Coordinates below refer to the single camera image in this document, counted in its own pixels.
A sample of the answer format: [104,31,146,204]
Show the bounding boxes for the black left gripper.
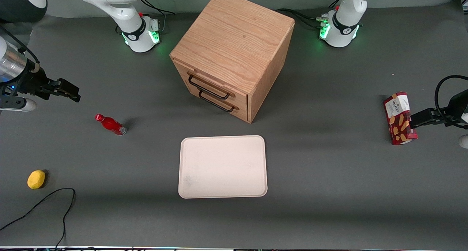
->
[409,90,468,130]

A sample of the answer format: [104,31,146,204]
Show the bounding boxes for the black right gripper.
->
[7,65,81,103]

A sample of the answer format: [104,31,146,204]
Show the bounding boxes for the black metal drawer handle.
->
[198,90,240,113]
[187,72,235,100]

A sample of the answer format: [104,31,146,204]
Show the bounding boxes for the wooden drawer front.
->
[180,75,249,123]
[173,59,249,110]

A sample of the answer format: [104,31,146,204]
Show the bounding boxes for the wooden drawer cabinet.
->
[170,0,295,124]

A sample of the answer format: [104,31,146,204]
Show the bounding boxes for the red shortbread biscuit box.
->
[383,92,418,146]

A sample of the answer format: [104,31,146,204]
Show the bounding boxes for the red bottle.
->
[95,114,127,136]

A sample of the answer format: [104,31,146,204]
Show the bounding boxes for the yellow lemon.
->
[27,170,46,190]

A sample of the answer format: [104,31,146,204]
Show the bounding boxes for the beige rectangular tray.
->
[178,135,268,199]

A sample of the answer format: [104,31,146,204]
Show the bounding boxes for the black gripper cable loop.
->
[434,75,468,129]
[0,24,40,74]

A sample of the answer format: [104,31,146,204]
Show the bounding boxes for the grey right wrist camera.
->
[0,97,37,113]

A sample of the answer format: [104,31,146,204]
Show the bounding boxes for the thin black cable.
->
[0,188,76,250]

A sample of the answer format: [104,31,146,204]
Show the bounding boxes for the black arm base cables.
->
[138,0,176,34]
[275,8,329,30]

